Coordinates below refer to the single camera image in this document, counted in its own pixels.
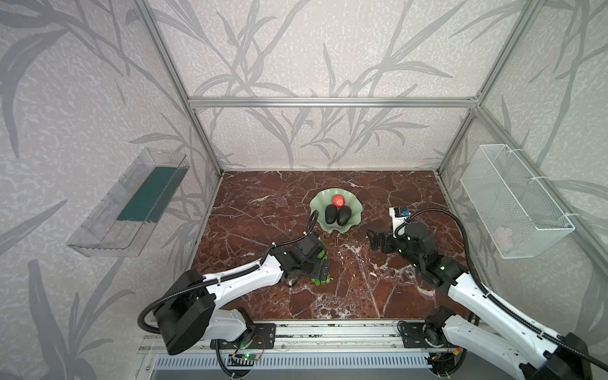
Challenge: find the green fake grape bunch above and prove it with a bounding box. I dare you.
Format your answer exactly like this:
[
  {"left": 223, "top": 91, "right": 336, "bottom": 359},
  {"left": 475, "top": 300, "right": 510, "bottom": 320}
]
[{"left": 310, "top": 250, "right": 331, "bottom": 286}]

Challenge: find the dark fake avocado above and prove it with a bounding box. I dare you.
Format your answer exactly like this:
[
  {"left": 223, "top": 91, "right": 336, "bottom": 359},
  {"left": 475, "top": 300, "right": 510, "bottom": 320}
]
[
  {"left": 337, "top": 205, "right": 352, "bottom": 226},
  {"left": 325, "top": 204, "right": 339, "bottom": 225}
]

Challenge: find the red fake apple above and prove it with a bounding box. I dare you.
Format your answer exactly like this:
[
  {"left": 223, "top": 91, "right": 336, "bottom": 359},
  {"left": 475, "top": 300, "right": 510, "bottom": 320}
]
[{"left": 332, "top": 194, "right": 346, "bottom": 209}]

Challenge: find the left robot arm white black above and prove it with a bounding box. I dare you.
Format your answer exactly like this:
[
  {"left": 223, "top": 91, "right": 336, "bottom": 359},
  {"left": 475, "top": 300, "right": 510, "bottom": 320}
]
[{"left": 138, "top": 232, "right": 329, "bottom": 356}]

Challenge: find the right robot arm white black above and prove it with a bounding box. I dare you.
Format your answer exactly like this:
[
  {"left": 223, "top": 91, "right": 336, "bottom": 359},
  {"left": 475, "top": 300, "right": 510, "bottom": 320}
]
[{"left": 367, "top": 223, "right": 592, "bottom": 379}]

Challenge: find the light green scalloped fruit bowl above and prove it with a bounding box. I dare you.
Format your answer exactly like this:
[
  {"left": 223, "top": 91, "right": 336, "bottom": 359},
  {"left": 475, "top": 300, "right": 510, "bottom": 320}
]
[{"left": 310, "top": 188, "right": 364, "bottom": 234}]

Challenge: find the green circuit board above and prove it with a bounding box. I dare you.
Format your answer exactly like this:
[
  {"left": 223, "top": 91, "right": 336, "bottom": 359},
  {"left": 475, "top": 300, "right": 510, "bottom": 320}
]
[{"left": 231, "top": 351, "right": 264, "bottom": 365}]

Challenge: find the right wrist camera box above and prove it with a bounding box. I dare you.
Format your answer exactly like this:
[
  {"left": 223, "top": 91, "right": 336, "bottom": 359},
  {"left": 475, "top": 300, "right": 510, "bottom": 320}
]
[{"left": 389, "top": 207, "right": 410, "bottom": 229}]

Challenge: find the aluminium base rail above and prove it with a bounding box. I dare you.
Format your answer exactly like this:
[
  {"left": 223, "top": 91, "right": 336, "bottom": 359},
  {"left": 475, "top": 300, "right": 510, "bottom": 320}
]
[{"left": 137, "top": 319, "right": 542, "bottom": 355}]

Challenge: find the white wire mesh basket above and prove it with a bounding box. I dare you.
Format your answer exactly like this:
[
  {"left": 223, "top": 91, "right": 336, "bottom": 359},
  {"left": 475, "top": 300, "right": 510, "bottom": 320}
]
[{"left": 461, "top": 144, "right": 576, "bottom": 259}]

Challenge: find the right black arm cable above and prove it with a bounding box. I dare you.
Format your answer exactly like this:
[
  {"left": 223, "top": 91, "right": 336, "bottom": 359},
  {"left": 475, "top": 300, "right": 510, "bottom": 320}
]
[{"left": 393, "top": 207, "right": 608, "bottom": 371}]

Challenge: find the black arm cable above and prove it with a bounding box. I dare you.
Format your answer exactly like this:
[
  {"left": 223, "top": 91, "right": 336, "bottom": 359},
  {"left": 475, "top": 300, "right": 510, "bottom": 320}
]
[
  {"left": 393, "top": 207, "right": 608, "bottom": 371},
  {"left": 137, "top": 210, "right": 320, "bottom": 334}
]

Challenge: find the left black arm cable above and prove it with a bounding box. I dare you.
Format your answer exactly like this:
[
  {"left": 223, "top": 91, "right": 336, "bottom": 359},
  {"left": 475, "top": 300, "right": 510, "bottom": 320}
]
[{"left": 137, "top": 210, "right": 320, "bottom": 334}]

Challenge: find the clear plastic wall tray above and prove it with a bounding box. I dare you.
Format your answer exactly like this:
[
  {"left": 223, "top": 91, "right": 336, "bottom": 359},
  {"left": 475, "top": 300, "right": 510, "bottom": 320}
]
[{"left": 67, "top": 148, "right": 190, "bottom": 257}]

